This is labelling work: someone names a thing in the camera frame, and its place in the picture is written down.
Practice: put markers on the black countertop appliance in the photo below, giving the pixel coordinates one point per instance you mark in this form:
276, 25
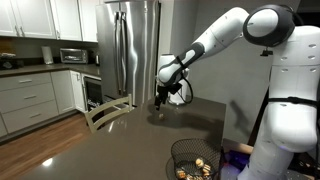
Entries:
8, 61

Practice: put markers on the white cabinets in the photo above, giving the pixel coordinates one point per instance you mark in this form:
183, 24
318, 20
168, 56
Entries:
72, 20
33, 99

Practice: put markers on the black wire mesh bin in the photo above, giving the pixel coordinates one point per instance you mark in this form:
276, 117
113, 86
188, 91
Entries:
185, 152

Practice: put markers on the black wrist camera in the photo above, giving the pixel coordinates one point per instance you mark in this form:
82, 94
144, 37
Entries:
174, 88

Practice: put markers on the black built-in oven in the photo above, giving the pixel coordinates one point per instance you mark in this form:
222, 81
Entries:
93, 92

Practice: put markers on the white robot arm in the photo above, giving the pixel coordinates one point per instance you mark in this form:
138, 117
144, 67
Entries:
289, 123

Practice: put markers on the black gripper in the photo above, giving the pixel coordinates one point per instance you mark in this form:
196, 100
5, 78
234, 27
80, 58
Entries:
162, 96

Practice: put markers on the white upper cabinets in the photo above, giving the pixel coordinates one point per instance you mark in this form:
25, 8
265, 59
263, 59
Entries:
72, 20

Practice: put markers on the wrapped burger candy top left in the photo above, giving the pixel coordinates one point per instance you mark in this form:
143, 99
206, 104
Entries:
199, 163

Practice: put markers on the wrapped burger candy middle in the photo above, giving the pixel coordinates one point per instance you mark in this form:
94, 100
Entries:
206, 168

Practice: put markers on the white paper towel roll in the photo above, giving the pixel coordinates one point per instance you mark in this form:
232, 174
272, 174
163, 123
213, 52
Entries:
47, 55

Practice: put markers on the wrapped burger candy bottom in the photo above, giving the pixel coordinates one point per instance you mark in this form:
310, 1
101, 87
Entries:
180, 174

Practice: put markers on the silver toaster oven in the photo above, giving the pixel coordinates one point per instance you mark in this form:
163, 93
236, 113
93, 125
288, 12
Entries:
73, 56

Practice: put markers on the white lower cabinets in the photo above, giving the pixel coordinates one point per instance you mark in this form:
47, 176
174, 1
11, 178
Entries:
33, 99

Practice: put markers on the stainless steel refrigerator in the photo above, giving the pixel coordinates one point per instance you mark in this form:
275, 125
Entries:
127, 34

